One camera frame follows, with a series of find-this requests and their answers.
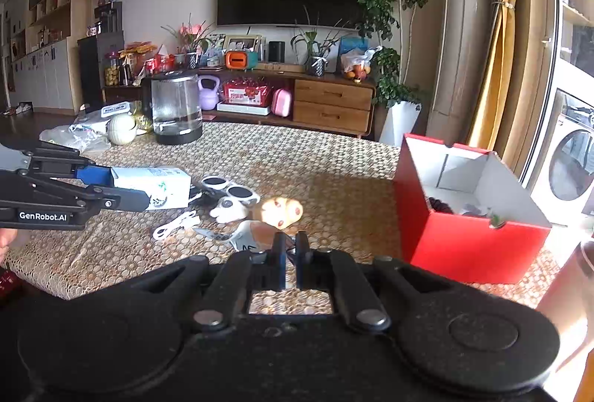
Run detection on red cardboard box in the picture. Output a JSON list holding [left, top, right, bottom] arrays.
[[394, 134, 551, 284]]

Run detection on fruit bag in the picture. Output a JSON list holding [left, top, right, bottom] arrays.
[[339, 46, 383, 83]]

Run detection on standing air conditioner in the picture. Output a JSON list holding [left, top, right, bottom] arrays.
[[427, 0, 491, 145]]

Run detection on white plush toy keychain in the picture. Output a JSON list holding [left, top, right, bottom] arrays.
[[209, 196, 250, 224]]

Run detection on clear plastic bag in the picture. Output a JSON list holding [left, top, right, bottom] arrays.
[[39, 111, 111, 154]]

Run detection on pink steel mug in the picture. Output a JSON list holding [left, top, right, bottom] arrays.
[[536, 240, 593, 370]]

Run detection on orange teal radio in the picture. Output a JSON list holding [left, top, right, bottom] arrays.
[[225, 50, 259, 70]]

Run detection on wooden tv cabinet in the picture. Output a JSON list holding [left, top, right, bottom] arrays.
[[101, 65, 378, 140]]

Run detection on photo frame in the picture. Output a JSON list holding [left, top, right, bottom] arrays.
[[223, 34, 263, 52]]

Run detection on person's left hand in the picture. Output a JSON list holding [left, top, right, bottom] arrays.
[[0, 228, 18, 261]]

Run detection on cream ribbed round container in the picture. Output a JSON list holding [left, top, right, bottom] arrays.
[[107, 114, 137, 146]]

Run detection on yellow snack bag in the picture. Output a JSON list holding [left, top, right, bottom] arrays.
[[130, 100, 153, 135]]

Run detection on black shiny snack packet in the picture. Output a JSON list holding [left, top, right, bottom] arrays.
[[187, 184, 216, 209]]

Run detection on purple kettlebell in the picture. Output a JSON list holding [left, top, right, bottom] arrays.
[[198, 75, 221, 111]]

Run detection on white planter pot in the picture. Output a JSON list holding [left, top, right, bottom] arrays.
[[379, 101, 422, 148]]

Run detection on small potted plant vase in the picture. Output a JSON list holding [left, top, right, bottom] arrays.
[[290, 6, 349, 77]]

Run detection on washing machine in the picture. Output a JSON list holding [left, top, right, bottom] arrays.
[[532, 59, 593, 226]]

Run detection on pink small case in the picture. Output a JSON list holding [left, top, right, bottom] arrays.
[[271, 88, 292, 118]]

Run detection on black cylinder speaker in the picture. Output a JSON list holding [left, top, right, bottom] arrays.
[[268, 40, 286, 63]]

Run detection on white green carton box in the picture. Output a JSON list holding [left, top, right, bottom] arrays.
[[111, 167, 191, 210]]

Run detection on red gift box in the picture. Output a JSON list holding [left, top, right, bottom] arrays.
[[222, 77, 272, 107]]

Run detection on yellow curtain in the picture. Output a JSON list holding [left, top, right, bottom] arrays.
[[469, 0, 516, 151]]

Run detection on yellow squishy bear toy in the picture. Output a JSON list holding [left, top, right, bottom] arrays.
[[252, 197, 303, 229]]

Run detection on tall green houseplant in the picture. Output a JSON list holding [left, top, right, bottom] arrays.
[[356, 0, 430, 108]]

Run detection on glass electric kettle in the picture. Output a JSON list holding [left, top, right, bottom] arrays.
[[141, 70, 202, 146]]

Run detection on white storage cabinets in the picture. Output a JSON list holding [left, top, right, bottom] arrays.
[[9, 37, 84, 114]]

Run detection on white charging cable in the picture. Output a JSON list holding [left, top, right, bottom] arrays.
[[151, 210, 203, 242]]

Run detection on white round sunglasses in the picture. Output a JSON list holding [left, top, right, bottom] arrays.
[[200, 176, 261, 207]]

